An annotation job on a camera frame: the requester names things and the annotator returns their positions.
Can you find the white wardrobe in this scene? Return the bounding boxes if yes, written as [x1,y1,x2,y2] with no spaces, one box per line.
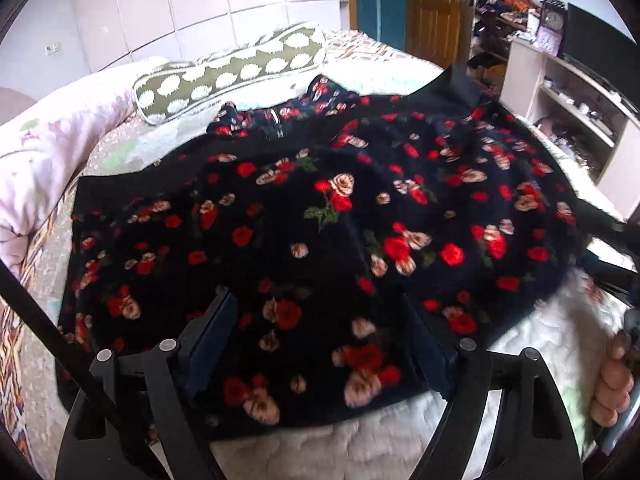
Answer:
[67,0,352,77]

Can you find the black table clock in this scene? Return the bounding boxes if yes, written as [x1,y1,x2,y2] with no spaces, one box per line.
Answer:
[539,0,569,42]

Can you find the person's right hand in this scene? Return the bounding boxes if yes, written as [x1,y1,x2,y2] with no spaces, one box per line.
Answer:
[589,332,637,429]

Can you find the pale quilted bedspread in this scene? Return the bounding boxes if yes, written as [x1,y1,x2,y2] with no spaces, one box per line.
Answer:
[20,29,626,480]

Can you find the green bolster pillow white print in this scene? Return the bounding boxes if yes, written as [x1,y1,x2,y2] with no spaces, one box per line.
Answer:
[132,21,328,127]

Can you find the purple box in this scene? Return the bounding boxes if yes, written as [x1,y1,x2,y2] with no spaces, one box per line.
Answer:
[534,26,565,57]

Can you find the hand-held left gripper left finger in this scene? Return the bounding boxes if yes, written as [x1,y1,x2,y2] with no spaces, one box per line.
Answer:
[55,285,240,480]

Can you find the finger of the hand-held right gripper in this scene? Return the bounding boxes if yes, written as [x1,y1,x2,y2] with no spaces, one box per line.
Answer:
[570,194,632,242]

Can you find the dark floral cloth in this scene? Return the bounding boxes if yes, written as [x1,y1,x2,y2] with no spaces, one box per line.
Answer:
[206,74,362,142]

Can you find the pink floral fleece blanket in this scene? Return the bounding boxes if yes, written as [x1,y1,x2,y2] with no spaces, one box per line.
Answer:
[0,57,168,281]

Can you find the black rose print sweater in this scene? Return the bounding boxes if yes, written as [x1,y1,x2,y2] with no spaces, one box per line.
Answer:
[55,64,623,430]

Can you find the shoe rack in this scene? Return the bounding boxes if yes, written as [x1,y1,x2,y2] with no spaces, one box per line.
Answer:
[466,2,532,98]

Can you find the colourful diamond pattern blanket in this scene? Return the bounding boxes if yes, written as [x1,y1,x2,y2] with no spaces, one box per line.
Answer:
[0,230,56,466]

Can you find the black television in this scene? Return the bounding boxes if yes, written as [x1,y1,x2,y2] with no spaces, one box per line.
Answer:
[561,2,640,97]

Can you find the black cable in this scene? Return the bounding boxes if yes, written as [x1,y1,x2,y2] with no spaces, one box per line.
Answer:
[0,264,168,480]

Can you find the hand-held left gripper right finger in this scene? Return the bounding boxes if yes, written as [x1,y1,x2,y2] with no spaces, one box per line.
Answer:
[402,291,585,480]

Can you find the wooden door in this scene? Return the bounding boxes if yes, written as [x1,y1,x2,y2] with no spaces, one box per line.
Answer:
[406,0,465,69]

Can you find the white shelf unit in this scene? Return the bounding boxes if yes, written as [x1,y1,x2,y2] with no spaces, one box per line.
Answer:
[499,37,640,222]

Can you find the teal door panel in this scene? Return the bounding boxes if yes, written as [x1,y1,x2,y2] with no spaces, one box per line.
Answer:
[351,0,410,54]

